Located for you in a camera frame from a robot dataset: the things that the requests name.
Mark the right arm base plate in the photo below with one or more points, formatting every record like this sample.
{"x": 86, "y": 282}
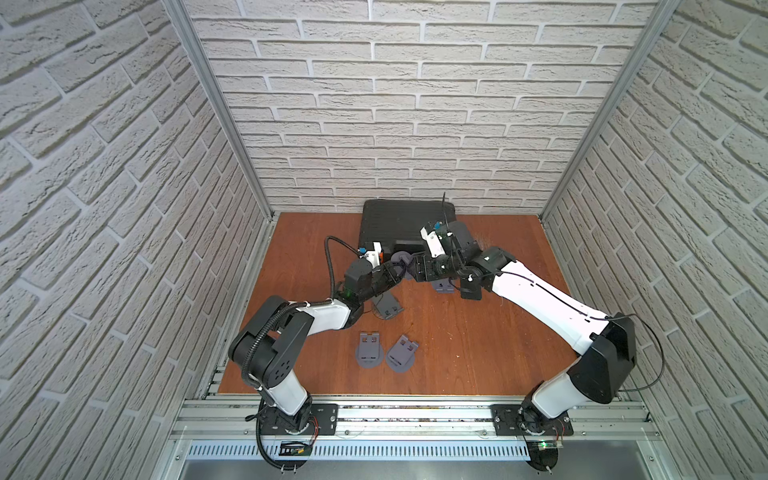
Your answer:
{"x": 525, "y": 420}

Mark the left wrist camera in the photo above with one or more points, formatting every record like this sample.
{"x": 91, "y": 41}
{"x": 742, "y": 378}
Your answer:
{"x": 372, "y": 255}

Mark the grey phone stand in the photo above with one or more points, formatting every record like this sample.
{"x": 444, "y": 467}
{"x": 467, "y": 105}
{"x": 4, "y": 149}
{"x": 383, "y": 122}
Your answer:
{"x": 405, "y": 265}
{"x": 369, "y": 353}
{"x": 400, "y": 357}

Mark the black phone stand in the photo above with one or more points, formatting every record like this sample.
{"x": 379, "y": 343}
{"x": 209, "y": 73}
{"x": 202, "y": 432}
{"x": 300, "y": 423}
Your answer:
{"x": 471, "y": 279}

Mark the aluminium front rail frame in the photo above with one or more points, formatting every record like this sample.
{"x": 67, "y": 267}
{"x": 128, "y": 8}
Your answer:
{"x": 413, "y": 428}

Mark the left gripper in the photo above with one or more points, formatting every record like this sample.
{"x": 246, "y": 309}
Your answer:
{"x": 387, "y": 273}

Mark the right corner aluminium profile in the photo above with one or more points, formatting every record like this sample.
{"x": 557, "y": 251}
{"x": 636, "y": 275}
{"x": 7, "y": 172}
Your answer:
{"x": 657, "y": 22}

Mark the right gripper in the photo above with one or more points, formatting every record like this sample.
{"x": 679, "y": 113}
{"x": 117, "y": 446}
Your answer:
{"x": 426, "y": 263}

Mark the black plastic tool case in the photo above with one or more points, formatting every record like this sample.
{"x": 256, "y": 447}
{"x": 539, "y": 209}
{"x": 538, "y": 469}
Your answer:
{"x": 396, "y": 224}

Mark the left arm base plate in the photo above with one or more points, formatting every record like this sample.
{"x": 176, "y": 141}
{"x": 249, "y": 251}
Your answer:
{"x": 300, "y": 419}

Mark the corner aluminium profile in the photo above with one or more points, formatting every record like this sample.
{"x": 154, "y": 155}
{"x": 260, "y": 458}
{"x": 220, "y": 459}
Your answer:
{"x": 189, "y": 39}
{"x": 657, "y": 22}

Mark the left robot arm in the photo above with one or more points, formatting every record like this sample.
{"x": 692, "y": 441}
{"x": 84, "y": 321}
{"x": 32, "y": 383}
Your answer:
{"x": 267, "y": 348}

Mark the left corner aluminium profile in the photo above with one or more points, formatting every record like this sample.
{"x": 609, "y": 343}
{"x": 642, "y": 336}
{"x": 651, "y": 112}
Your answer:
{"x": 189, "y": 39}

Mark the dark grey stand wooden base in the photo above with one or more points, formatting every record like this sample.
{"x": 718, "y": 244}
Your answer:
{"x": 386, "y": 306}

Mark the purple-grey phone stand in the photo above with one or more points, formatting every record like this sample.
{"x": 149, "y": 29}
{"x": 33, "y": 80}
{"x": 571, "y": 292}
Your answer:
{"x": 443, "y": 286}

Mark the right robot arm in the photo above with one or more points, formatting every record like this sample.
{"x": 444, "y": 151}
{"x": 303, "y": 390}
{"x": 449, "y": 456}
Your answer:
{"x": 606, "y": 344}

